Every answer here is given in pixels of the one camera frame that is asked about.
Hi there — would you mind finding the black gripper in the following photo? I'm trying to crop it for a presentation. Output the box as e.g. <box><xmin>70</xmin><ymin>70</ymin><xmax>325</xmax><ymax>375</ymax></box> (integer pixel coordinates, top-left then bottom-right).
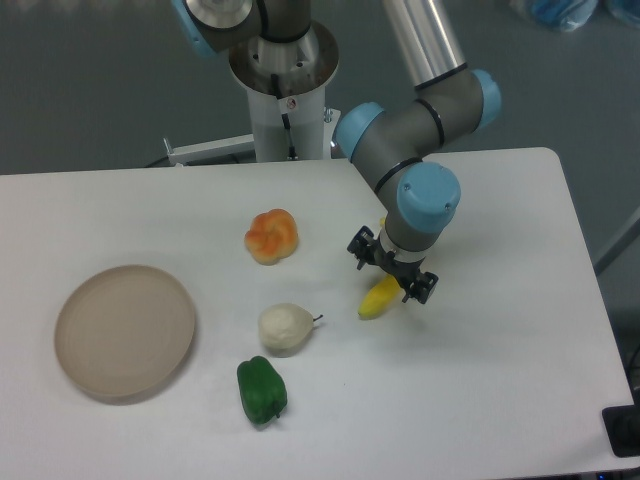
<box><xmin>347</xmin><ymin>226</ymin><xmax>439</xmax><ymax>304</ymax></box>

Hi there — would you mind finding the yellow banana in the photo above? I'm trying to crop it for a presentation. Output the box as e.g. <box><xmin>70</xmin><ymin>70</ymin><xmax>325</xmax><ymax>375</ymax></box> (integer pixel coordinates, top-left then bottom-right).
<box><xmin>357</xmin><ymin>217</ymin><xmax>401</xmax><ymax>321</ymax></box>

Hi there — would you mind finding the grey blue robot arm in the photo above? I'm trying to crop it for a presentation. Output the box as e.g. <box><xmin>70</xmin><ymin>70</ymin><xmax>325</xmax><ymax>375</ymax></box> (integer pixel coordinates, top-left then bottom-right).
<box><xmin>174</xmin><ymin>1</ymin><xmax>501</xmax><ymax>302</ymax></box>

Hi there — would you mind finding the orange swirl bread roll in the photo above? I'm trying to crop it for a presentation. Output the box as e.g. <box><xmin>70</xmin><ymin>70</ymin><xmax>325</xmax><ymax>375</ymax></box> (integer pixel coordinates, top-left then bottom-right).
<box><xmin>244</xmin><ymin>209</ymin><xmax>299</xmax><ymax>265</ymax></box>

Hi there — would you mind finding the white pear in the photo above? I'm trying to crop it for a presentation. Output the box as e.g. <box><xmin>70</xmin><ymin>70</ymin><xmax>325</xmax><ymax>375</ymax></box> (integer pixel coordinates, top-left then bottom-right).
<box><xmin>257</xmin><ymin>303</ymin><xmax>324</xmax><ymax>357</ymax></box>

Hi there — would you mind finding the green bell pepper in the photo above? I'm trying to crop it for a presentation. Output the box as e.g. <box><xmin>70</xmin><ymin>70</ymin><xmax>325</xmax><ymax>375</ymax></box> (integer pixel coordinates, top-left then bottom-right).
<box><xmin>236</xmin><ymin>356</ymin><xmax>288</xmax><ymax>426</ymax></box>

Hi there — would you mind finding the beige round plate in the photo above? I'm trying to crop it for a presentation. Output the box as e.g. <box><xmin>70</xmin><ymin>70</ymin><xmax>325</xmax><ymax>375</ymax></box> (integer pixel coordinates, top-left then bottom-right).
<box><xmin>53</xmin><ymin>265</ymin><xmax>196</xmax><ymax>403</ymax></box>

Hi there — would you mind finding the black box at edge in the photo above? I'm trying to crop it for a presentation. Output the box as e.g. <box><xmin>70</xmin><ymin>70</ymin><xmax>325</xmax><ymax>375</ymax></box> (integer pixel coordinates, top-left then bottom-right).
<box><xmin>602</xmin><ymin>405</ymin><xmax>639</xmax><ymax>458</ymax></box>

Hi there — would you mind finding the blue plastic bag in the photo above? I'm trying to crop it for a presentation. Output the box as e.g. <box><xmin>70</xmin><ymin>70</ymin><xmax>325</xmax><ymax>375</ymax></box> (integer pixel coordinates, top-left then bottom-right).
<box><xmin>508</xmin><ymin>0</ymin><xmax>639</xmax><ymax>33</ymax></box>

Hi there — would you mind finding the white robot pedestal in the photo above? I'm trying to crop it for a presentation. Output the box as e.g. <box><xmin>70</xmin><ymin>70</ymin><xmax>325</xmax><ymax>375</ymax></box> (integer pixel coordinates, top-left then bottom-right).
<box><xmin>165</xmin><ymin>21</ymin><xmax>339</xmax><ymax>166</ymax></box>

